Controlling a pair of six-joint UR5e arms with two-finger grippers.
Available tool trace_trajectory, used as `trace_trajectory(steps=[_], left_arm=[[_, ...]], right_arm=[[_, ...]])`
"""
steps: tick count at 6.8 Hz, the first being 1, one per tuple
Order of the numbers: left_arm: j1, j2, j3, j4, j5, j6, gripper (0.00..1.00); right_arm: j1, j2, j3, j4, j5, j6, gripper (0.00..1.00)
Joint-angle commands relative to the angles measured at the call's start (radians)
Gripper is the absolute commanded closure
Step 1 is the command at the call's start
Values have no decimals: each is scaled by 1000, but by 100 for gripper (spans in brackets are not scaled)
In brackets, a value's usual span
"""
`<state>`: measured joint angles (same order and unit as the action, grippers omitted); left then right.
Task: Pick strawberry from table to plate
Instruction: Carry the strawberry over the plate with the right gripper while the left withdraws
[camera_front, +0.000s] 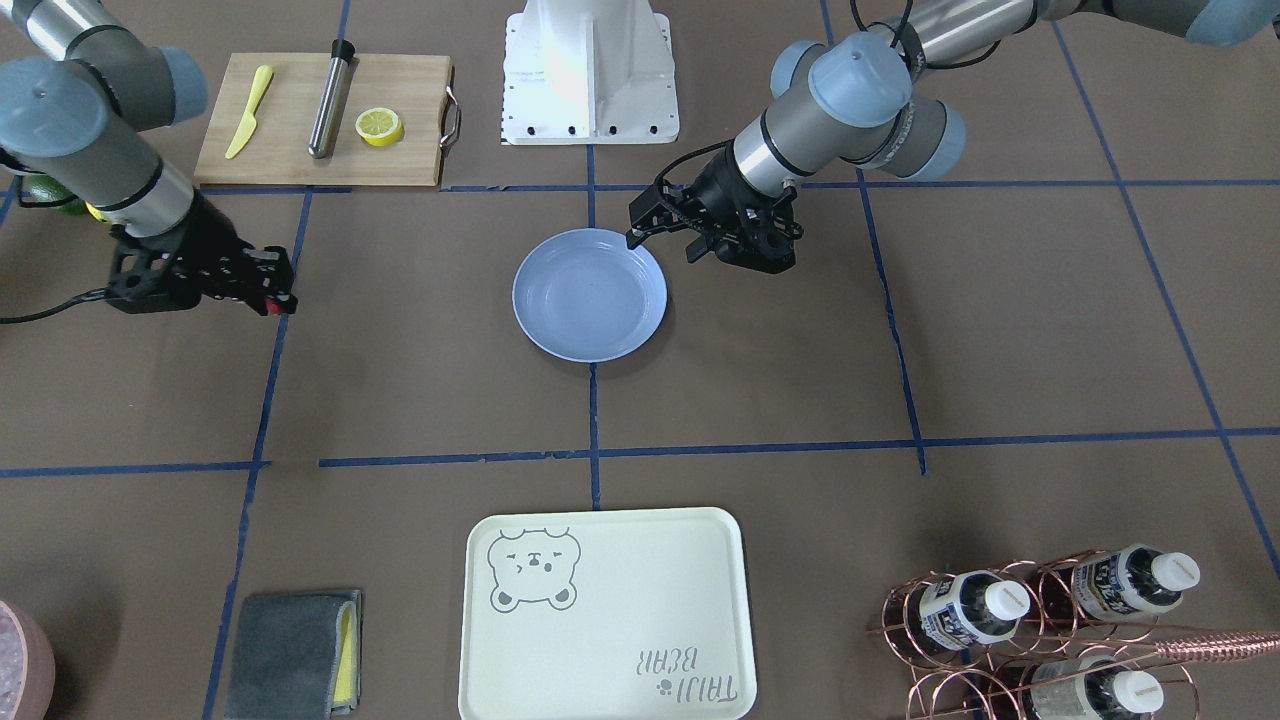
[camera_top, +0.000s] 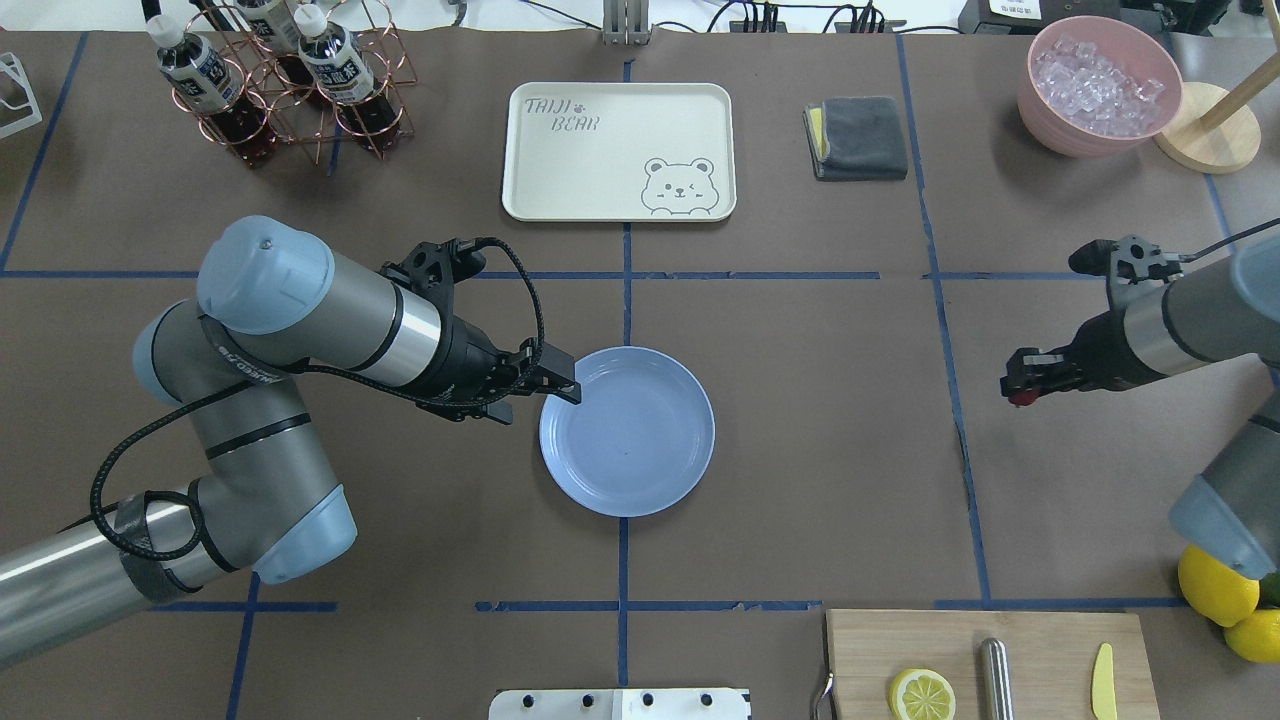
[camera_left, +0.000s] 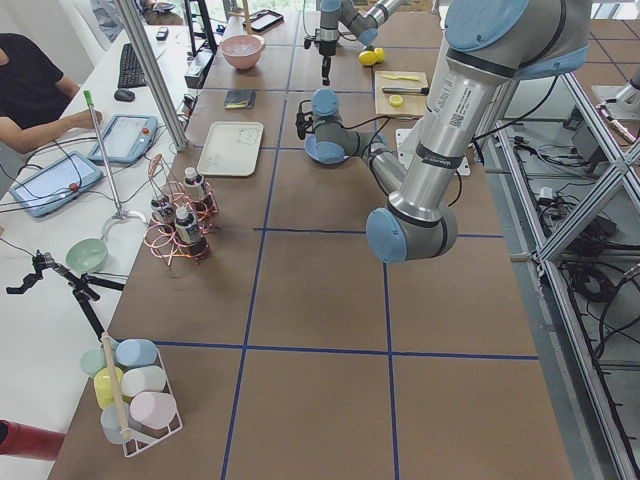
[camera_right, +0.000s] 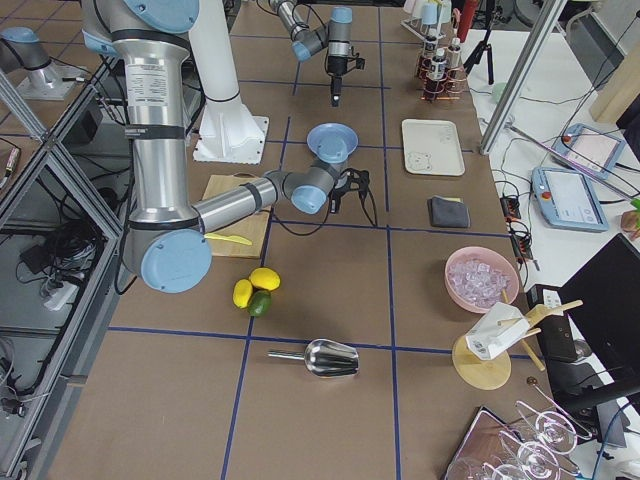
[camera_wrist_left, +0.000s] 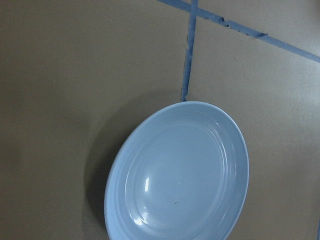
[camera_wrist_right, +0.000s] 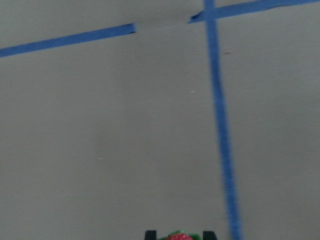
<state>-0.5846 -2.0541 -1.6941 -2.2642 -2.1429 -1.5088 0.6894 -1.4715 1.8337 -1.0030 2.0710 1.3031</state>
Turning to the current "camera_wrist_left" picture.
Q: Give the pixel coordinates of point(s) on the blue plastic plate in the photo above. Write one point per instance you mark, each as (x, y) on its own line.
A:
(182, 174)

